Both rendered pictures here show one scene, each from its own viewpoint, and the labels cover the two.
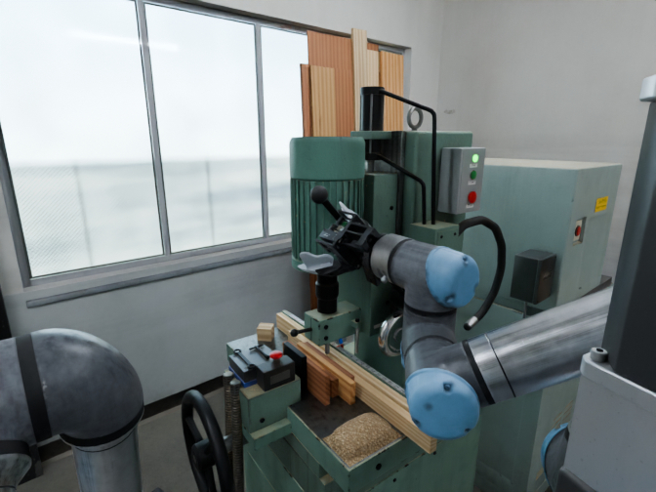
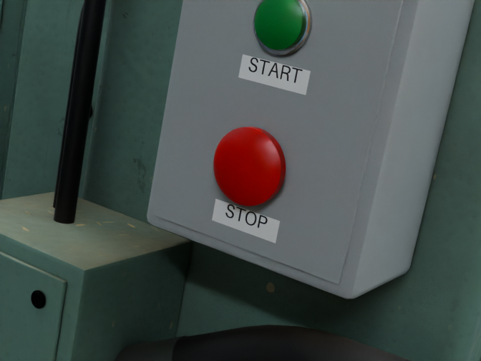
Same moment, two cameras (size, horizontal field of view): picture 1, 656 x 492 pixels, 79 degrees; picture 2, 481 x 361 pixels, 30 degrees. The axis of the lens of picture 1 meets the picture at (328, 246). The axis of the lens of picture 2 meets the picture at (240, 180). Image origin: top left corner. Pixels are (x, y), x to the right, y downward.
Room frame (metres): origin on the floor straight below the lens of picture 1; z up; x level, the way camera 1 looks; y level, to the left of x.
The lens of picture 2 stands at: (0.85, -0.66, 1.43)
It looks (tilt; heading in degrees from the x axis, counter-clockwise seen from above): 13 degrees down; 66
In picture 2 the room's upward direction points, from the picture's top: 11 degrees clockwise
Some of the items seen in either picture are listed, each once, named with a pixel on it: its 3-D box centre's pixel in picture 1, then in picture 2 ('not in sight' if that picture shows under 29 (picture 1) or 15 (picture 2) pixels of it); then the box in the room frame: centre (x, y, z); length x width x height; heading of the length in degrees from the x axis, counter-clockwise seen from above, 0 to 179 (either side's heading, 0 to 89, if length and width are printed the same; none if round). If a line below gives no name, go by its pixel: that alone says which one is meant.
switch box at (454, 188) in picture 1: (461, 180); (313, 63); (1.02, -0.34, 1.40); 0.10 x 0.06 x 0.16; 126
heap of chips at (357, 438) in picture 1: (362, 430); not in sight; (0.70, -0.07, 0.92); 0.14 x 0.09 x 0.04; 126
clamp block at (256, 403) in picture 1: (262, 389); not in sight; (0.83, 0.16, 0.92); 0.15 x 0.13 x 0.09; 36
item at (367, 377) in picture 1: (333, 358); not in sight; (0.96, -0.01, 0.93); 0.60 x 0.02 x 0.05; 36
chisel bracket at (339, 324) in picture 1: (333, 324); not in sight; (0.96, -0.02, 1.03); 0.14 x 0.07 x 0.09; 126
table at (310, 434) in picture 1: (293, 393); not in sight; (0.88, 0.09, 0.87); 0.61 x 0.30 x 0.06; 36
